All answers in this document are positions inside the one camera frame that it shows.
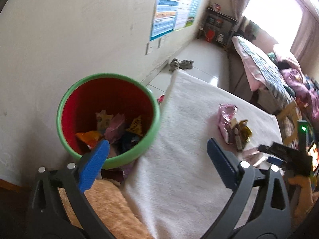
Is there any wooden chair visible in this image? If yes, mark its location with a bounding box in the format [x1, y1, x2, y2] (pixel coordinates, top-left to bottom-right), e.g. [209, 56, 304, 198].
[276, 101, 303, 149]

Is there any wall learning poster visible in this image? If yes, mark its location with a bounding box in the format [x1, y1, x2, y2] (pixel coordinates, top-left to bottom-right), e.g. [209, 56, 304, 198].
[150, 0, 202, 41]

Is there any metal shelf rack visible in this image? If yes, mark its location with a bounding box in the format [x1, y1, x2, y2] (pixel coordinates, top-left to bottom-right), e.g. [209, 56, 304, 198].
[197, 7, 238, 50]

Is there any large magenta snack bag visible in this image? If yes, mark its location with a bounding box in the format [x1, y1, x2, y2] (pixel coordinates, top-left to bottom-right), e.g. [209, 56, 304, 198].
[104, 113, 125, 145]

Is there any yellow black wrapper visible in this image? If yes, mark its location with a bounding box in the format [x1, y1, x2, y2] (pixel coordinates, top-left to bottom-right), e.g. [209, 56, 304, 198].
[239, 120, 252, 143]

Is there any wall socket plate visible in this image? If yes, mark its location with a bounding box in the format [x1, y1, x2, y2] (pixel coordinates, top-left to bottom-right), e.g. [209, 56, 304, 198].
[146, 42, 154, 55]

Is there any grey shoe right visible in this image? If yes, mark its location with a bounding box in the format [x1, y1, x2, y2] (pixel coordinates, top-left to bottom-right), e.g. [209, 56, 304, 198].
[179, 59, 194, 70]

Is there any brown chocolate wrapper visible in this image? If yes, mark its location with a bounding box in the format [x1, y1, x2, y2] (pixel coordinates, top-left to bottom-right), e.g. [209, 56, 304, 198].
[230, 118, 243, 152]

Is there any pink white crumpled wrapper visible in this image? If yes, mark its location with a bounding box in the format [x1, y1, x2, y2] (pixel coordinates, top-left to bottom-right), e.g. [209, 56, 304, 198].
[242, 148, 268, 167]

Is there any pink torn wrapper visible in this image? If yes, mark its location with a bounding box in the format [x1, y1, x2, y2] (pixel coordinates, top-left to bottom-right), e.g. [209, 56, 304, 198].
[217, 104, 238, 145]

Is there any red bin green rim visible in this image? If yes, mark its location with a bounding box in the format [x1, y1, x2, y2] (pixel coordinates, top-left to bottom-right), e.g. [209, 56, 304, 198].
[56, 73, 160, 169]

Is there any grey shoe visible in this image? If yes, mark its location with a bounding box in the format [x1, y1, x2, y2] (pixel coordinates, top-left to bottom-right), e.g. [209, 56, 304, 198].
[169, 58, 180, 72]
[179, 59, 194, 70]

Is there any purple blanket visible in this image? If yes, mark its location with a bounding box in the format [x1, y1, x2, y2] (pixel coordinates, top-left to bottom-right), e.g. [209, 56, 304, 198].
[273, 44, 318, 122]

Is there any bed with plaid quilt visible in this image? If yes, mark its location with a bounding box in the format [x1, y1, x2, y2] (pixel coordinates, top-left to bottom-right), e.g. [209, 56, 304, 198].
[232, 36, 294, 113]

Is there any yellow snack wrapper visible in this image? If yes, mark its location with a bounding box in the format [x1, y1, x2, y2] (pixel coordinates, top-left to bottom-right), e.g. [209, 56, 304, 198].
[126, 116, 143, 137]

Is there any white towel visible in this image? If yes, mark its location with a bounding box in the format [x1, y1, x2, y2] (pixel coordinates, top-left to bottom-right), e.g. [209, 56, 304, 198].
[121, 70, 282, 238]

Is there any red bucket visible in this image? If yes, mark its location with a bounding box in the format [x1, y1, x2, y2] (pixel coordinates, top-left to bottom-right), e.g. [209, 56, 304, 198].
[205, 29, 215, 43]

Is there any right hand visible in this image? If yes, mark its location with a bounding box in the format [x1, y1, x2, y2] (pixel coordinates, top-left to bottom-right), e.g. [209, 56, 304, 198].
[288, 175, 315, 227]

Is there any grey shoe left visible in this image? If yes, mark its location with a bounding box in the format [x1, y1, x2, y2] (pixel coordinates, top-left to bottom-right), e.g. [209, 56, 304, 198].
[169, 58, 180, 72]

